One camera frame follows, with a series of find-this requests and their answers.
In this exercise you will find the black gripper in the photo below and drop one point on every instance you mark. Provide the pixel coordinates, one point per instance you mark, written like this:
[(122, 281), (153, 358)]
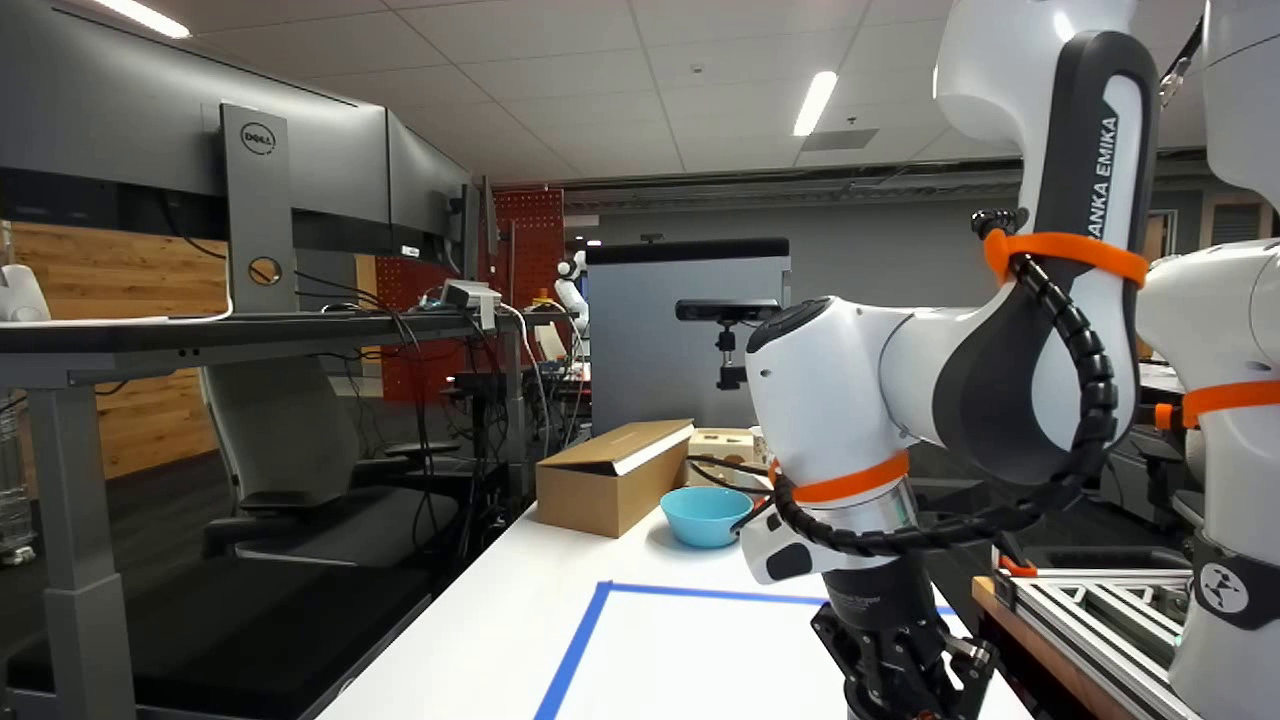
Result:
[(885, 613)]

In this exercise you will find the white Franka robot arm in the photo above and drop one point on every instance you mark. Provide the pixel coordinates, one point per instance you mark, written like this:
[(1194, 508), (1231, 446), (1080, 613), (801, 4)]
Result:
[(1042, 334)]

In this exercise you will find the light blue bowl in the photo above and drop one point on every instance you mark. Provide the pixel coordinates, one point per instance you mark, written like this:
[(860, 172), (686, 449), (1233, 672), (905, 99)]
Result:
[(704, 512)]

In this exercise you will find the blue tape line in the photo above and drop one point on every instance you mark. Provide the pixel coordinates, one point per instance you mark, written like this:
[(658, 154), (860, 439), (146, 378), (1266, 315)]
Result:
[(583, 643)]

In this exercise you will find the brown cardboard box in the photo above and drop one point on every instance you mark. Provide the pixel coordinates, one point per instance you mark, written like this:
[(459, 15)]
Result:
[(613, 474)]

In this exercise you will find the grey partition panel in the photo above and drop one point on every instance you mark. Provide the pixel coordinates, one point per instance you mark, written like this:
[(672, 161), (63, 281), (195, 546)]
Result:
[(667, 346)]

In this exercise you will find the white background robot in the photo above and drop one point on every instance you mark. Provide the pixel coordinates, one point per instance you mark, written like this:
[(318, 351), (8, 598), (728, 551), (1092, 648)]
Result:
[(571, 285)]

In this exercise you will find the white power adapter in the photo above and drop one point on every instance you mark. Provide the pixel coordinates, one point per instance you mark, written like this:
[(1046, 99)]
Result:
[(468, 299)]

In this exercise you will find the long ceiling light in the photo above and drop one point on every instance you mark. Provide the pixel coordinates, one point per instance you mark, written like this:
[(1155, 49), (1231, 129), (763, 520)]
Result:
[(813, 103), (146, 17)]

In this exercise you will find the grey office chair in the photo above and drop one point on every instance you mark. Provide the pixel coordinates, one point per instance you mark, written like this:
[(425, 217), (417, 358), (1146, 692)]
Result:
[(286, 441)]

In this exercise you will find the small grey monitor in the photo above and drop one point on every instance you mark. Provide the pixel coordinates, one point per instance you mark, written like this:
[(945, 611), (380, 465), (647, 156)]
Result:
[(425, 184)]

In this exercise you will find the grey standing desk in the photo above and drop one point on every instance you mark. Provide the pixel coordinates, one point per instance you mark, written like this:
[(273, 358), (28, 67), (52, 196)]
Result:
[(81, 535)]

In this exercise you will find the large Dell monitor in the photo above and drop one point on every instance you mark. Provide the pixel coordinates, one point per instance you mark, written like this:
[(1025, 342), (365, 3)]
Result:
[(133, 120)]

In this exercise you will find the aluminium rail base frame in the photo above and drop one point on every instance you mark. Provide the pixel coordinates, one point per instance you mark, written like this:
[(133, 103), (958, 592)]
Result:
[(1080, 624)]

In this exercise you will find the black camera on stand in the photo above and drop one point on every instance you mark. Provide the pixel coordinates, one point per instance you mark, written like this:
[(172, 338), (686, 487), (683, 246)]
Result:
[(726, 315)]

